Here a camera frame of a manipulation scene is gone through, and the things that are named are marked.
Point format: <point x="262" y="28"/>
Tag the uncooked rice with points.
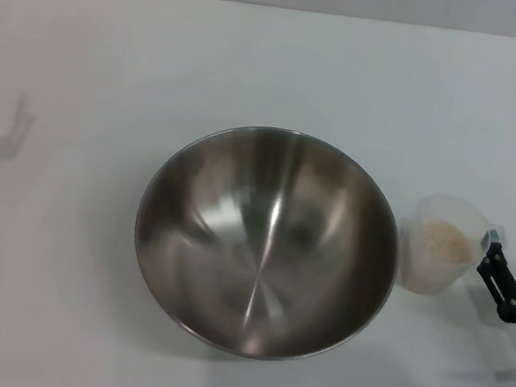
<point x="446" y="242"/>

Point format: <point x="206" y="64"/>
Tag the translucent plastic measuring cup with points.
<point x="421" y="278"/>

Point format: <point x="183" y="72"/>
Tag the stainless steel mixing bowl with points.
<point x="268" y="254"/>

